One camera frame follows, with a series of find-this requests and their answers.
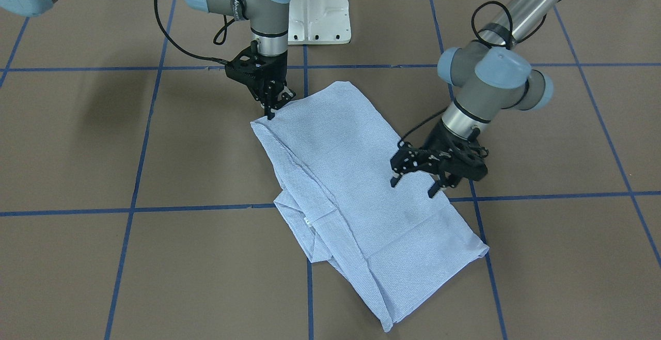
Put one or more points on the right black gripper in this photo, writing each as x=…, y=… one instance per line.
x=276, y=69

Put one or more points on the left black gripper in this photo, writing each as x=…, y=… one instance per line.
x=437, y=138

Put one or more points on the light blue striped shirt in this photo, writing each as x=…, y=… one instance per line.
x=395, y=245

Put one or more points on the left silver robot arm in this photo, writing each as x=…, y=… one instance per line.
x=490, y=77

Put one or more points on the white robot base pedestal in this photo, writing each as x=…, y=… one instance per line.
x=319, y=22

